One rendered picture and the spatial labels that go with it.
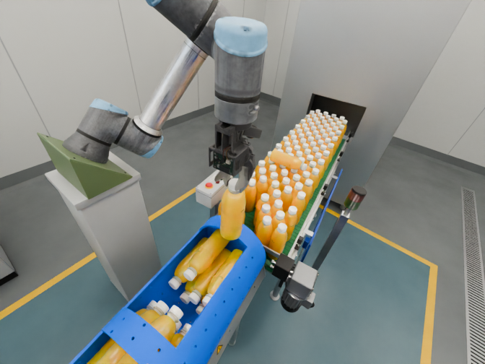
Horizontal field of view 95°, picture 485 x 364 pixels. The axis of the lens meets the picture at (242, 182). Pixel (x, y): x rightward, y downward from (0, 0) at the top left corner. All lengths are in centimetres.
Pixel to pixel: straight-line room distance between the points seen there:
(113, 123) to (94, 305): 144
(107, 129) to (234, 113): 86
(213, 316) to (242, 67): 61
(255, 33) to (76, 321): 210
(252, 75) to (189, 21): 17
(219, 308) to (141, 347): 21
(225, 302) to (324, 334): 143
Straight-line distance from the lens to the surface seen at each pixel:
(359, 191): 110
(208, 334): 72
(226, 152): 48
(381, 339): 228
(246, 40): 42
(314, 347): 204
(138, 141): 122
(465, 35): 470
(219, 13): 54
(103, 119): 122
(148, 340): 67
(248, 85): 43
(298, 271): 121
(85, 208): 127
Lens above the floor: 186
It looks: 40 degrees down
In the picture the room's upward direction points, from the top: 7 degrees clockwise
